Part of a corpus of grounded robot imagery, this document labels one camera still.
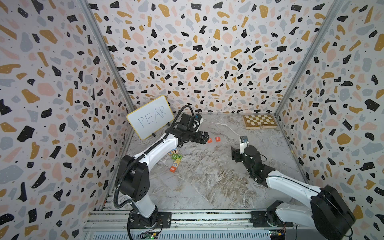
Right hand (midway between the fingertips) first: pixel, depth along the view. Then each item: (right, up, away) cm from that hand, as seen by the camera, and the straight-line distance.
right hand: (239, 146), depth 86 cm
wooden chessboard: (+22, +15, +27) cm, 38 cm away
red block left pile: (-39, -15, +5) cm, 42 cm away
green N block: (-39, -8, +10) cm, 41 cm away
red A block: (-16, +1, +20) cm, 26 cm away
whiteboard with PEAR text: (-58, +16, +16) cm, 62 cm away
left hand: (-20, +7, -1) cm, 21 cm away
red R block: (-10, +2, +20) cm, 23 cm away
